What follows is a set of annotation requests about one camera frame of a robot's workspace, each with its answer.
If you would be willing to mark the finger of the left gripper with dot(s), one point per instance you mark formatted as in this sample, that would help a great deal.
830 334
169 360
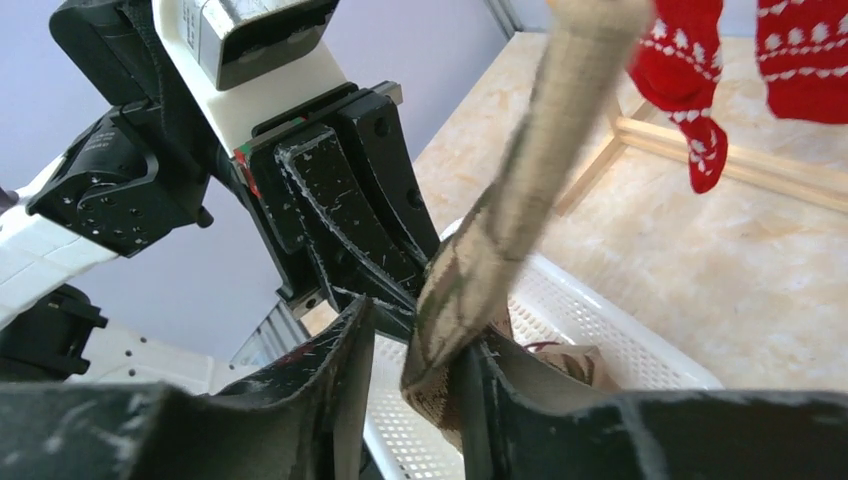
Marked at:
372 138
354 252

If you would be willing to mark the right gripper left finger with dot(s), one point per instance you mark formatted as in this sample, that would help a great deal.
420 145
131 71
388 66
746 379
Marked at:
300 417

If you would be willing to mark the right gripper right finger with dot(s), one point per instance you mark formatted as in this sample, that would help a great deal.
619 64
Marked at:
675 434

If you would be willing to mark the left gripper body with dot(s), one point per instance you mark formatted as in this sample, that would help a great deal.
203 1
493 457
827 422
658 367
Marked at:
277 211

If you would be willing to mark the white plastic basket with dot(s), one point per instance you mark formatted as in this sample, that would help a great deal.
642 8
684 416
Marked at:
546 304

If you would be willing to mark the brown argyle sock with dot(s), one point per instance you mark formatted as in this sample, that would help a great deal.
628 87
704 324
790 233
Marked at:
467 282

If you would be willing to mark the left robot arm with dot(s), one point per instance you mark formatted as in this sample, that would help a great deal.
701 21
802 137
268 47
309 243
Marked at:
136 174

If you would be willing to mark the red patterned sock middle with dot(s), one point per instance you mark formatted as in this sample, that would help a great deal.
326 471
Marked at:
676 68

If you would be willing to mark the red patterned sock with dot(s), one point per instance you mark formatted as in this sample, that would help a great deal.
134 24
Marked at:
676 68
801 54

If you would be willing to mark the red patterned sock right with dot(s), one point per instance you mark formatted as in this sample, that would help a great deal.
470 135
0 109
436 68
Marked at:
801 54

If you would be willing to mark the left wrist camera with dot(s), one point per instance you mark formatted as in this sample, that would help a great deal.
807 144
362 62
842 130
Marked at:
247 62

